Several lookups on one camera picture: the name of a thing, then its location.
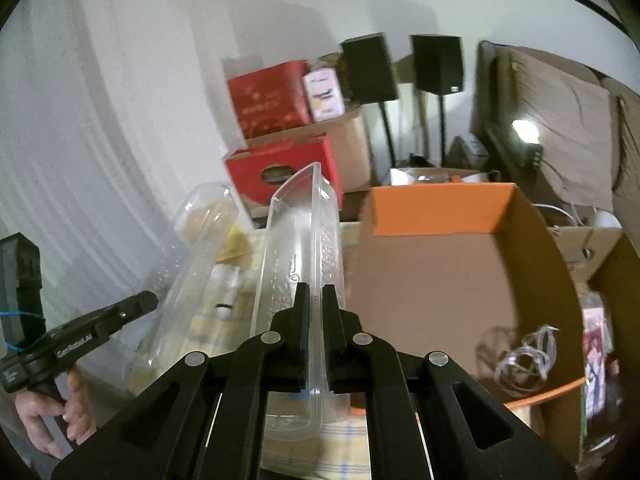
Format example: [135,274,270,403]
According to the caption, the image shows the red chocolate box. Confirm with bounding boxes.
[223,134,346,212]

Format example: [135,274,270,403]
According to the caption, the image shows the small white box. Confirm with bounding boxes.
[301,67,347,122]

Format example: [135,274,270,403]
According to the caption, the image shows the yellow packet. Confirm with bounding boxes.
[217,224,252,263]

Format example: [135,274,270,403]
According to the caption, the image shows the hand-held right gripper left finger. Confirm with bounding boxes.
[50,282,311,480]

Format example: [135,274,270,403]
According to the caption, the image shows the open brown cardboard box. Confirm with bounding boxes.
[535,224,640,473]

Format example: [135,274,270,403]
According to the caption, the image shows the white ribbon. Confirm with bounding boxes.
[494,324,562,397]

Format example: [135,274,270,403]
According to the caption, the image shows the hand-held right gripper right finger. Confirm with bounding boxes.
[321,284,576,480]

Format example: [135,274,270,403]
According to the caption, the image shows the clear plastic lid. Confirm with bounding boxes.
[122,182,240,376]

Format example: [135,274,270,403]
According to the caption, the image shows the clear plastic container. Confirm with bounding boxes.
[250,162,346,443]

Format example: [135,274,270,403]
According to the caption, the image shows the printed cartoon card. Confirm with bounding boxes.
[581,305,617,421]

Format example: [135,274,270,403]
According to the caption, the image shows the black speaker stand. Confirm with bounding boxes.
[436,93,449,167]
[379,101,397,172]

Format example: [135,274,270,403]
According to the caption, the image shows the black speaker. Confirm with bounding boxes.
[341,33,400,107]
[409,34,464,96]

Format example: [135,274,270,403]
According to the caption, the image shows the flattened brown cardboard sheets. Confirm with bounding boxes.
[472,40,640,213]

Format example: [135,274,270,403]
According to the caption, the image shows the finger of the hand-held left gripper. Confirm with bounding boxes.
[97,290,159,334]

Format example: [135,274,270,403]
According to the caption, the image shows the orange cardboard box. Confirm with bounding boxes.
[345,182,588,413]

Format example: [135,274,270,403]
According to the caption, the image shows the small white bottle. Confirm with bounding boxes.
[212,265,242,322]

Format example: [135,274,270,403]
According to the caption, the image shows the small bright lamp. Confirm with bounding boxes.
[511,119,545,172]

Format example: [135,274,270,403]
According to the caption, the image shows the red gift box gold print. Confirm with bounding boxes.
[226,60,314,142]

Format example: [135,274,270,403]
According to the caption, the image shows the yellow plaid bedsheet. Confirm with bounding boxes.
[125,220,533,480]

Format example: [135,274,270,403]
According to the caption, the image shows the person's left hand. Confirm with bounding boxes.
[15,367,98,459]

